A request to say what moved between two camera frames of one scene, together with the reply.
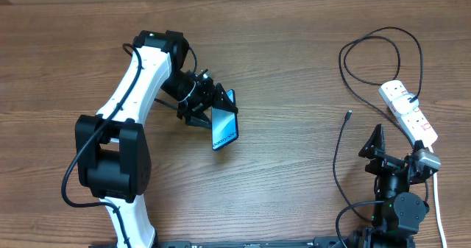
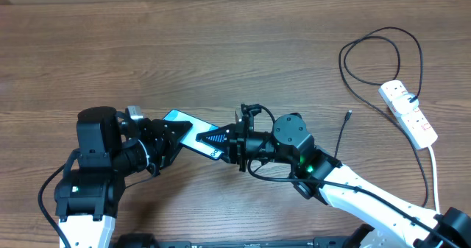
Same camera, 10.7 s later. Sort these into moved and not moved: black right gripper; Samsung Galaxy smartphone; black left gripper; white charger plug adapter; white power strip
Moved: black left gripper; black right gripper; Samsung Galaxy smartphone
Not moved: white charger plug adapter; white power strip
